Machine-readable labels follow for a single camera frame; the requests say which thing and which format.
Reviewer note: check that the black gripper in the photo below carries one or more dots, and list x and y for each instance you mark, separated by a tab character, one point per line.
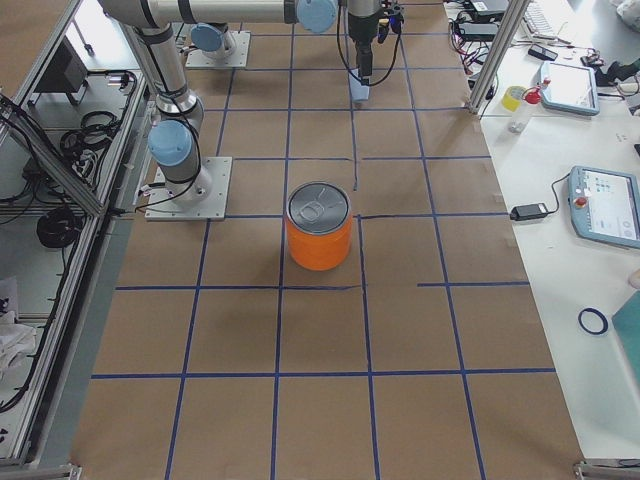
362	28

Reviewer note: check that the light blue plastic cup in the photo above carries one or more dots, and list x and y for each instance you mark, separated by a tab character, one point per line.
359	92

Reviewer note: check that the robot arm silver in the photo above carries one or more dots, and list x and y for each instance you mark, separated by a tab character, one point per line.
272	64

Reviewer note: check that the yellow tape roll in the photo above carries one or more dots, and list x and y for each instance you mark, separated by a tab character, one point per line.
513	97

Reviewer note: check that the black smartphone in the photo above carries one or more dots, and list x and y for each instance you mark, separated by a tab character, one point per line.
542	53

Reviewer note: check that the bottle with red cap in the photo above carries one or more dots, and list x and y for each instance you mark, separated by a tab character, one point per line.
530	100

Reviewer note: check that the orange can with silver lid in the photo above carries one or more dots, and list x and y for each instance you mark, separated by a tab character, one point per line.
318	225

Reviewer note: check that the far teach pendant tablet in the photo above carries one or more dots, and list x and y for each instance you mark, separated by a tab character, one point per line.
570	89

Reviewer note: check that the teach pendant tablet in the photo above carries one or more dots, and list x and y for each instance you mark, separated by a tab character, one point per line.
604	206
570	89

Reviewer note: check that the black power adapter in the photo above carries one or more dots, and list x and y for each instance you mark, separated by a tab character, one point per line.
528	212

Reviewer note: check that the near teach pendant tablet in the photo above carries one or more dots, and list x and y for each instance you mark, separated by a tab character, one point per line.
604	206

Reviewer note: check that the teal board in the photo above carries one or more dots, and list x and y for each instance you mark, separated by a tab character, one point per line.
627	326

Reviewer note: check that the white crumpled cloth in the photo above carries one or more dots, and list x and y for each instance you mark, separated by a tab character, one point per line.
17	340

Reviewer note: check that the aluminium frame post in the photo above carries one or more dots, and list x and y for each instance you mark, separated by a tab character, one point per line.
506	32

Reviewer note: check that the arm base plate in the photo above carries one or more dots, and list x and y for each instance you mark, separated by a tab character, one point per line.
206	199
214	49

